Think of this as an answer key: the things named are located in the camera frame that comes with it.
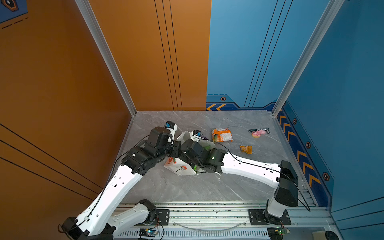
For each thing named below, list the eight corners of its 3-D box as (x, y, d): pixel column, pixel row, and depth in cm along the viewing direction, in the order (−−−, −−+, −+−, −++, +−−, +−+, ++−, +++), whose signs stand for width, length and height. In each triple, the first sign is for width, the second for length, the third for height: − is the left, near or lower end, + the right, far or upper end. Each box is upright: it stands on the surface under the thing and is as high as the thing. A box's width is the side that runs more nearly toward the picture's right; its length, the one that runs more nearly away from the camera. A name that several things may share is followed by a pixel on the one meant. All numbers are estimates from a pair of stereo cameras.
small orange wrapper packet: (241, 154, 99) (242, 152, 97) (240, 146, 102) (240, 145, 100) (252, 154, 98) (253, 152, 97) (250, 146, 102) (251, 145, 100)
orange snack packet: (212, 143, 103) (212, 139, 100) (211, 131, 110) (211, 127, 107) (231, 143, 103) (232, 139, 100) (229, 131, 110) (230, 127, 107)
